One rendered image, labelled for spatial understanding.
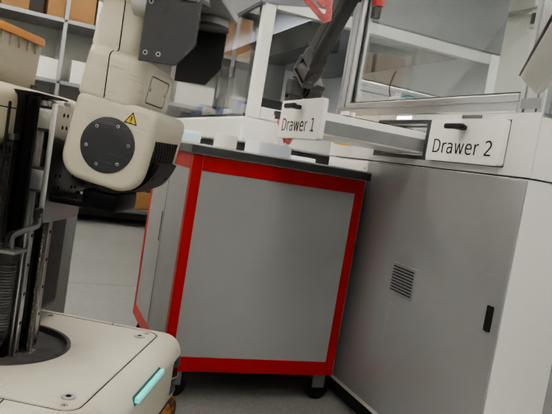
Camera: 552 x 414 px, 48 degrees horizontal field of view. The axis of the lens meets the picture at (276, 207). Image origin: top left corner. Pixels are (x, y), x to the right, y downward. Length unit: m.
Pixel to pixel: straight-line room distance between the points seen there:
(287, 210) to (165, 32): 0.88
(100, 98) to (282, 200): 0.83
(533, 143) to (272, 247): 0.82
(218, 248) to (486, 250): 0.76
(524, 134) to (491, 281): 0.34
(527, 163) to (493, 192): 0.12
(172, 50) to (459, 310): 0.92
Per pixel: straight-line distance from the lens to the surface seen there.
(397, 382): 1.82
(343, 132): 1.67
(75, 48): 5.74
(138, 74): 1.19
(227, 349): 1.93
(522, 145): 1.50
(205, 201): 1.80
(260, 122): 2.57
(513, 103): 1.56
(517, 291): 1.50
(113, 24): 1.26
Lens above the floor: 0.75
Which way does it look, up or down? 4 degrees down
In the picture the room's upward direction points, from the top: 9 degrees clockwise
